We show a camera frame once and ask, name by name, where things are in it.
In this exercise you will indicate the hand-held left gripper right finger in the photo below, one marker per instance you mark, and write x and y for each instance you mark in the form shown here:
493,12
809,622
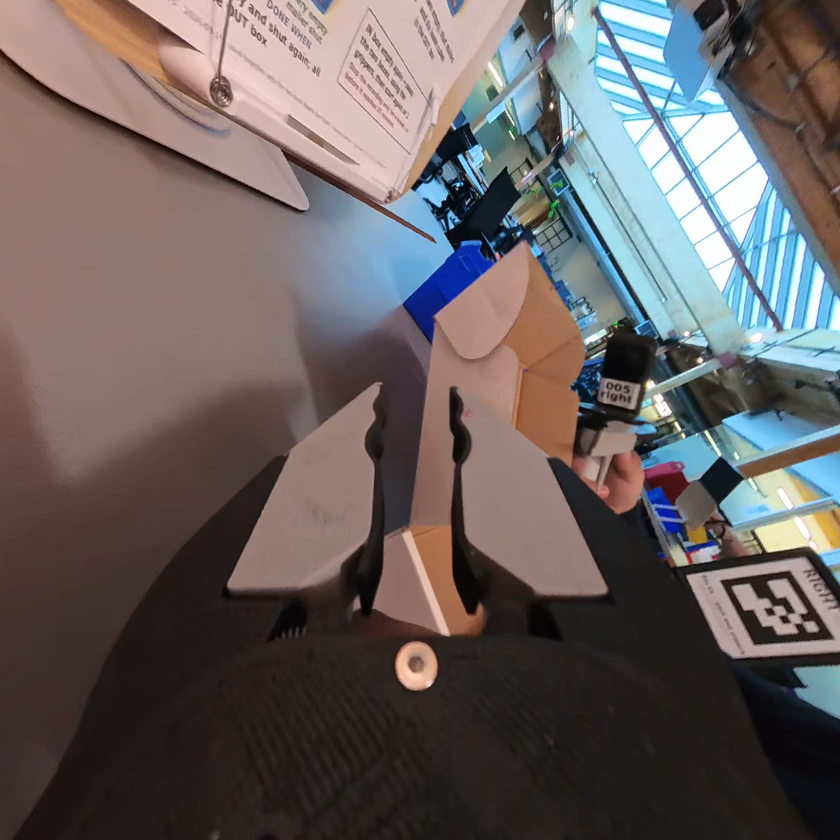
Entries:
531,525

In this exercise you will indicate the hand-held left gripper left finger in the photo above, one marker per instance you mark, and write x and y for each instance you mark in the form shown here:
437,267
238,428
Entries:
308,525

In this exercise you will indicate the small red storage bin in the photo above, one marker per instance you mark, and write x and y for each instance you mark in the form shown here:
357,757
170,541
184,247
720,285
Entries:
666,482

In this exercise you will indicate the blue plastic bin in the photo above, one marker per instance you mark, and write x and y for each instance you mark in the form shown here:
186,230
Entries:
446,289

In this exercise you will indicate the person's right hand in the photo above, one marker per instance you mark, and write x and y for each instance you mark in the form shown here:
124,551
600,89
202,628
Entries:
627,485

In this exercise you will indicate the framed paper sign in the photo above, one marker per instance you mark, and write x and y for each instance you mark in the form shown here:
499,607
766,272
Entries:
774,610

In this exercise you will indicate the glass skylight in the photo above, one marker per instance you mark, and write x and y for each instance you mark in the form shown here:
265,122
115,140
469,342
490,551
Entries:
722,164

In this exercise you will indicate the instruction sheet on stand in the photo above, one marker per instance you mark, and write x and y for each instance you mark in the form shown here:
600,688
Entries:
105,33

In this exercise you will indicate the white cardboard box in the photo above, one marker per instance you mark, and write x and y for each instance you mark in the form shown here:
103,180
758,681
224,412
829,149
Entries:
479,367

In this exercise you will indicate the small blue storage bin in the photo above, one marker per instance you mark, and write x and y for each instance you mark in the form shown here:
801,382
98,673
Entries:
659,508

